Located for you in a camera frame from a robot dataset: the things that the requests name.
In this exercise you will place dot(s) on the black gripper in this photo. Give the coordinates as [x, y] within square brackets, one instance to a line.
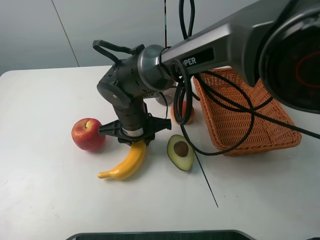
[147, 132]

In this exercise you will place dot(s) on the yellow banana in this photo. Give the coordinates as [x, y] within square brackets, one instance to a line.
[130, 165]

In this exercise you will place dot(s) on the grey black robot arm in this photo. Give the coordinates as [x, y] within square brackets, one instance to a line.
[273, 41]

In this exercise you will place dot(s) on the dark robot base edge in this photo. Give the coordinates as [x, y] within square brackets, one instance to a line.
[165, 235]

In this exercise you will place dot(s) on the brown wicker basket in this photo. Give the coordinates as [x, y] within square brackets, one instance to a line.
[226, 127]

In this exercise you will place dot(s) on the grey translucent plastic cup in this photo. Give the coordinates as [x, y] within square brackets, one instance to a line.
[166, 96]

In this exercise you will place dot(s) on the halved avocado with pit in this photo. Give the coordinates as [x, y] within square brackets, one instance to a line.
[180, 152]

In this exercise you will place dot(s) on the orange round bread bun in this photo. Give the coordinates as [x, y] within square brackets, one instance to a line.
[184, 106]

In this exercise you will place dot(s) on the red apple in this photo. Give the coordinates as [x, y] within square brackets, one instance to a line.
[85, 134]

